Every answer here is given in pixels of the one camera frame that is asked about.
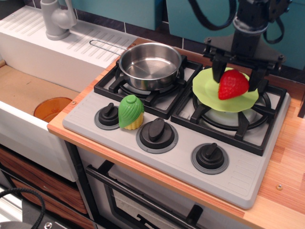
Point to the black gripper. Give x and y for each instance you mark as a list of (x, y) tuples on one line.
[(247, 51)]

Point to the red toy strawberry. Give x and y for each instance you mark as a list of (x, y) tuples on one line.
[(232, 84)]

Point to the green yellow toy corncob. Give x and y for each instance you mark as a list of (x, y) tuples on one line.
[(130, 112)]

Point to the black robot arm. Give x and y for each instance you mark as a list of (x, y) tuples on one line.
[(254, 16)]

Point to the light green plastic plate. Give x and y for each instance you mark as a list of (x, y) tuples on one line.
[(206, 90)]

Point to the stainless steel pot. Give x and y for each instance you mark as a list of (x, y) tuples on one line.
[(148, 66)]

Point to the black right stove knob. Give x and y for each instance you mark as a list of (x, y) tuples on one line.
[(210, 159)]

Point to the black stove knob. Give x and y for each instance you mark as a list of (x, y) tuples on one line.
[(107, 117), (157, 137), (210, 159)]

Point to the grey toy stove top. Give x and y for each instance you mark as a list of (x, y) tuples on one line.
[(238, 184)]

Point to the black middle stove knob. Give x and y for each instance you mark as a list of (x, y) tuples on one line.
[(157, 137)]

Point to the black left stove knob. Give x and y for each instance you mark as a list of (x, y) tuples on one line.
[(107, 117)]

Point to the black right burner grate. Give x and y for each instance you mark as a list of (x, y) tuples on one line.
[(252, 130)]

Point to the black burner grate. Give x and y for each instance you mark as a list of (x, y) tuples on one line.
[(252, 130), (160, 103)]

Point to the black left burner grate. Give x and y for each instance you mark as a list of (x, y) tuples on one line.
[(160, 103)]

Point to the toy oven door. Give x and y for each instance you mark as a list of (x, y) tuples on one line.
[(134, 202)]

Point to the grey toy faucet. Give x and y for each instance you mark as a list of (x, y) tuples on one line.
[(58, 22)]

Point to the orange plastic sink drain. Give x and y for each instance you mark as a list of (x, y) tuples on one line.
[(50, 108)]

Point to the white toy sink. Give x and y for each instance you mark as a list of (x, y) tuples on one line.
[(34, 69)]

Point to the wood grain drawer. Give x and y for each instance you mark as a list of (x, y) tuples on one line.
[(62, 197)]

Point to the black oven door handle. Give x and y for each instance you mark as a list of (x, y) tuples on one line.
[(101, 174)]

